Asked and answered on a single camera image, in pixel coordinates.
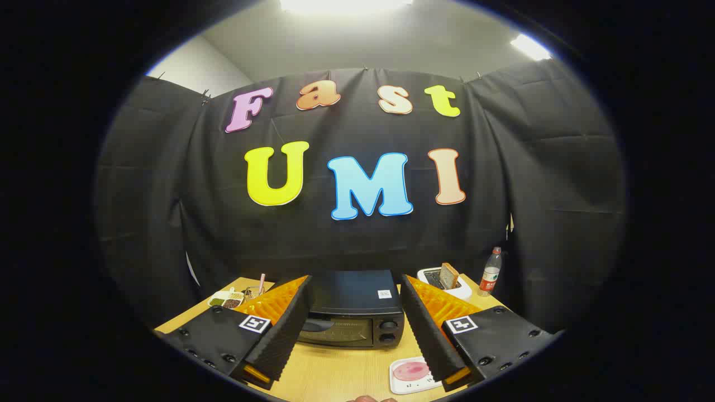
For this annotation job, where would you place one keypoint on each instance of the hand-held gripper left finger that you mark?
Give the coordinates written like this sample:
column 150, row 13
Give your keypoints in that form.
column 285, row 335

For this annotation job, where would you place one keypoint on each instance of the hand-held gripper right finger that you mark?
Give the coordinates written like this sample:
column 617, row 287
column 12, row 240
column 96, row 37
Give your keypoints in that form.
column 430, row 335

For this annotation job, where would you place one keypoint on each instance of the pink ham slice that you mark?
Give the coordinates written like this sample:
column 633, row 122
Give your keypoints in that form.
column 410, row 371

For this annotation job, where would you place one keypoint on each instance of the white square plate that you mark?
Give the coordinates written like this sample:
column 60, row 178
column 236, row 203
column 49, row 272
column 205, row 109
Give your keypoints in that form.
column 399, row 384

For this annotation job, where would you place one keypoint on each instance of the black toaster oven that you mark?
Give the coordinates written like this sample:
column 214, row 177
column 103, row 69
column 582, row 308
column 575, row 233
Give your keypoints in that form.
column 352, row 296

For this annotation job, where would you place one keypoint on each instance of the white pop-up toaster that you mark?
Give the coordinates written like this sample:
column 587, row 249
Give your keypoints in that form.
column 461, row 291

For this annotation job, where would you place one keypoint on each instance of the clear glass cup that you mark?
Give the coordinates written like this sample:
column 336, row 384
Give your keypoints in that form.
column 254, row 293

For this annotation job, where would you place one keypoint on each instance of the pink checkered straw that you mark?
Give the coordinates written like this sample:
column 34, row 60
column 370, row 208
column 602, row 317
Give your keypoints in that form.
column 262, row 279

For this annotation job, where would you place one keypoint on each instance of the brown bread slice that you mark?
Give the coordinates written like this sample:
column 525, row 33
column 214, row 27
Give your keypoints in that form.
column 448, row 274

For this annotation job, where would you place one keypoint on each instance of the white divided dish of beans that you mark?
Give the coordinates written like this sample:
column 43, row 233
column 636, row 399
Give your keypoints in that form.
column 223, row 300

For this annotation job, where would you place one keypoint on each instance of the clear water bottle red label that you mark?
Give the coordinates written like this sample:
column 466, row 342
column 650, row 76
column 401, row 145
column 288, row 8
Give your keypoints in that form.
column 490, row 276

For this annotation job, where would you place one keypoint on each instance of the small ceiling light panel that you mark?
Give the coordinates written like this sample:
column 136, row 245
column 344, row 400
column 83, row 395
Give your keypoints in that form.
column 530, row 47

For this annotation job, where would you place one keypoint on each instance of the large ceiling light panel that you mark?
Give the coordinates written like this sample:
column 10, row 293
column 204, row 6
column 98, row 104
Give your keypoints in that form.
column 346, row 4

